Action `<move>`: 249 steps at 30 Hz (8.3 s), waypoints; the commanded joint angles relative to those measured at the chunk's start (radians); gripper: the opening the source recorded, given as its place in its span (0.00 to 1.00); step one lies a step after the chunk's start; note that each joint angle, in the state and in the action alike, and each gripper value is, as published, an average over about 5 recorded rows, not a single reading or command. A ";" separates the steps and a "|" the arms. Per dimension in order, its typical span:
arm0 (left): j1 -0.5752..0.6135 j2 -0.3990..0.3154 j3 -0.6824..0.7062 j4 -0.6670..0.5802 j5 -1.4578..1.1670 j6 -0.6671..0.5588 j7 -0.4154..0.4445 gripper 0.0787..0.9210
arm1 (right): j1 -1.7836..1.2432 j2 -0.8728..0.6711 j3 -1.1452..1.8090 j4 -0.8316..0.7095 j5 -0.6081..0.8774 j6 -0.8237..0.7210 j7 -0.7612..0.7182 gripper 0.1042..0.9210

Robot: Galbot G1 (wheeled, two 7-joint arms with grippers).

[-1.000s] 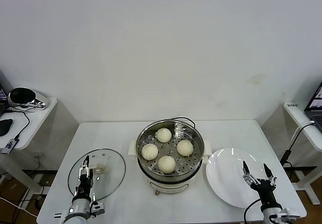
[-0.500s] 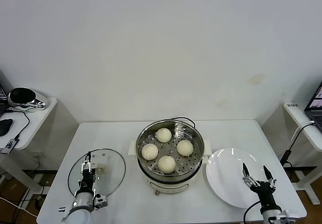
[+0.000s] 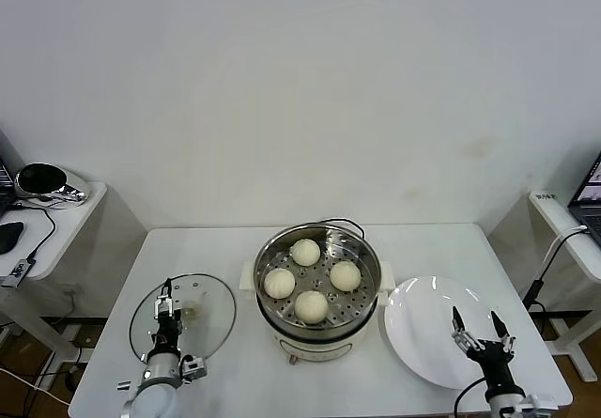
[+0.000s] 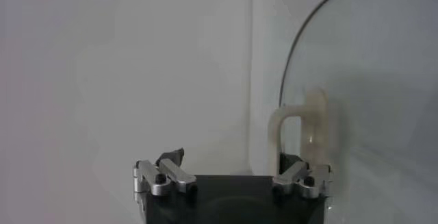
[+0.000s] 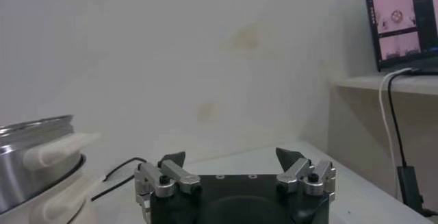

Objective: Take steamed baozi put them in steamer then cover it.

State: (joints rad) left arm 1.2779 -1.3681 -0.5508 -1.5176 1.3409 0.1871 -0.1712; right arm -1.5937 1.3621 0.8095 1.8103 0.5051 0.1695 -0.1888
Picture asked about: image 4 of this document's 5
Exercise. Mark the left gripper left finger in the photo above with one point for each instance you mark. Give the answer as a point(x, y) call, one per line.
point(178, 175)

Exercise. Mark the round glass pot lid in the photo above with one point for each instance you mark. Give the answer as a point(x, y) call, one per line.
point(376, 74)

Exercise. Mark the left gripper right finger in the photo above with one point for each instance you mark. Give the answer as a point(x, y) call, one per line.
point(291, 177)

